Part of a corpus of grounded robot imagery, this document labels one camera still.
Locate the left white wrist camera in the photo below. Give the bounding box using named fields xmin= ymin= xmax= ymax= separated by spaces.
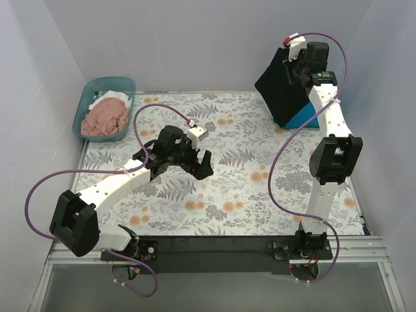
xmin=187 ymin=125 xmax=209 ymax=150

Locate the folded blue t shirt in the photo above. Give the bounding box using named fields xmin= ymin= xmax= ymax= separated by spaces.
xmin=283 ymin=102 xmax=316 ymax=129

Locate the pink t shirt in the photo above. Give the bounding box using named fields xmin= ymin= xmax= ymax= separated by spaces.
xmin=81 ymin=97 xmax=130 ymax=136

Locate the teal plastic laundry bin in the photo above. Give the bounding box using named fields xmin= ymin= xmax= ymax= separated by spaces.
xmin=73 ymin=77 xmax=136 ymax=142

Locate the aluminium frame rail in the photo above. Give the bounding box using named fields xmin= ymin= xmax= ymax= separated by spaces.
xmin=45 ymin=235 xmax=391 ymax=265

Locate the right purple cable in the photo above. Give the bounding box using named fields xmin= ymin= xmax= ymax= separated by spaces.
xmin=268 ymin=31 xmax=351 ymax=284

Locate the white t shirt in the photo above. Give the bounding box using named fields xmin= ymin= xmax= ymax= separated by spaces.
xmin=88 ymin=90 xmax=132 ymax=111

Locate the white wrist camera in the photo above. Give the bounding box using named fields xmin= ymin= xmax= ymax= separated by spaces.
xmin=283 ymin=32 xmax=307 ymax=62
xmin=187 ymin=125 xmax=209 ymax=150

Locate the floral patterned table mat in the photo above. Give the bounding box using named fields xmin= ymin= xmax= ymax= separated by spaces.
xmin=64 ymin=92 xmax=365 ymax=237

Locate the black t shirt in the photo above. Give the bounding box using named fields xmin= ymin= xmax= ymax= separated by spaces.
xmin=254 ymin=47 xmax=309 ymax=128

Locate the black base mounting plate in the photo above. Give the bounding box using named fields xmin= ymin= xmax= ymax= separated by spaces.
xmin=121 ymin=235 xmax=335 ymax=275

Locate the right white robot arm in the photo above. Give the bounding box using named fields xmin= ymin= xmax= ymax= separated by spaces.
xmin=281 ymin=36 xmax=363 ymax=259

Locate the purple cable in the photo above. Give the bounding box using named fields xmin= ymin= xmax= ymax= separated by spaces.
xmin=24 ymin=103 xmax=196 ymax=298
xmin=268 ymin=31 xmax=351 ymax=284

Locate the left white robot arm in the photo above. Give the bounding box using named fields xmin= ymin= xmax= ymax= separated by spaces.
xmin=49 ymin=125 xmax=213 ymax=260

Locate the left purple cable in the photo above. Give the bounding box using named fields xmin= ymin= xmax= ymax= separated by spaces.
xmin=24 ymin=103 xmax=196 ymax=298

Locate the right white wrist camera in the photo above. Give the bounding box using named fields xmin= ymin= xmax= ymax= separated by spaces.
xmin=283 ymin=32 xmax=307 ymax=62

